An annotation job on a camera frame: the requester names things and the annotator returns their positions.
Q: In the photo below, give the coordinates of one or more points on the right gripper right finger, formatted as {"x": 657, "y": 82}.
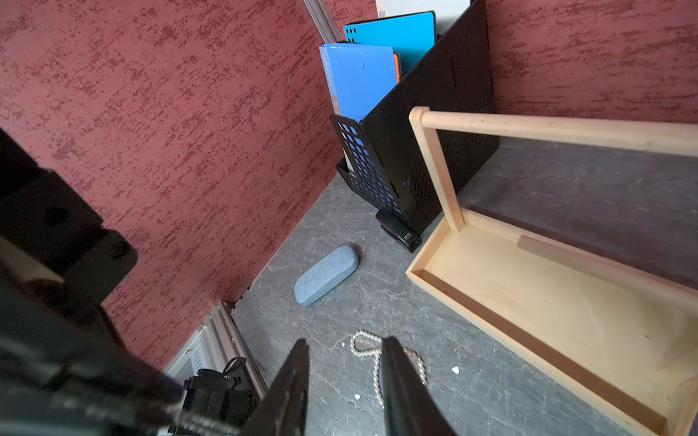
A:
{"x": 408, "y": 407}

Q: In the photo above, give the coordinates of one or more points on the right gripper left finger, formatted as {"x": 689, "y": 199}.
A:
{"x": 283, "y": 410}

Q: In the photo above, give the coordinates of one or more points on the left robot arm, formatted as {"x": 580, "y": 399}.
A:
{"x": 64, "y": 368}

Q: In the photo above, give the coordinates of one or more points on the wooden jewelry display stand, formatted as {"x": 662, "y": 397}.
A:
{"x": 619, "y": 338}

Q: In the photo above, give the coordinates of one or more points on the blue-grey glasses case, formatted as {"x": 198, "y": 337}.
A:
{"x": 325, "y": 275}

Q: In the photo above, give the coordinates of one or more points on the black stapler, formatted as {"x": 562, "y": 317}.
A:
{"x": 398, "y": 230}

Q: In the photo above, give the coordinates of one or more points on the black mesh file organizer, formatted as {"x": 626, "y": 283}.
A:
{"x": 398, "y": 163}

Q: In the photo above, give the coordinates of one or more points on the teal folder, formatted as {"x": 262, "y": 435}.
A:
{"x": 410, "y": 36}

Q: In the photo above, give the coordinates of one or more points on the aluminium rail frame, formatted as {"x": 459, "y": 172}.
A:
{"x": 216, "y": 341}

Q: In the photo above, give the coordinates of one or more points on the left aluminium corner post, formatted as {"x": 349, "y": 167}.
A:
{"x": 323, "y": 21}

